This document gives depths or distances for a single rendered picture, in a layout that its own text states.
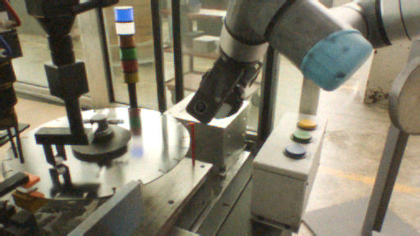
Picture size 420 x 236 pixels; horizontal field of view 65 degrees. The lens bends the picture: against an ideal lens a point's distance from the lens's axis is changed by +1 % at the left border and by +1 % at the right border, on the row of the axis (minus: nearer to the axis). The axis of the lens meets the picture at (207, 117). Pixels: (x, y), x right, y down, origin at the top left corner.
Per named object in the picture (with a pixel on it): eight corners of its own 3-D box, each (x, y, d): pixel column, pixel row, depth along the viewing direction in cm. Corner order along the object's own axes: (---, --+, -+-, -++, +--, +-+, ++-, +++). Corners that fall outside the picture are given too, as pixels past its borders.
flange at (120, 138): (134, 152, 58) (133, 140, 57) (67, 162, 55) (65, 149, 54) (130, 125, 68) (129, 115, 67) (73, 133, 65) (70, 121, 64)
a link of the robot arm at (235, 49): (257, 54, 45) (210, 24, 47) (248, 74, 49) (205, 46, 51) (282, 25, 49) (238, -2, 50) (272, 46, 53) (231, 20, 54)
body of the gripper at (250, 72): (256, 83, 64) (276, 41, 53) (232, 111, 60) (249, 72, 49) (224, 62, 65) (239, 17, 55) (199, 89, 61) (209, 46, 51)
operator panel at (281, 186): (280, 157, 94) (285, 110, 88) (319, 166, 90) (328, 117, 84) (248, 218, 72) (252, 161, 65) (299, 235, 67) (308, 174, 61)
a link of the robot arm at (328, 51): (393, 37, 41) (326, -14, 44) (366, 54, 34) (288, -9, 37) (349, 81, 47) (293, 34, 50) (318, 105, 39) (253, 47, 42)
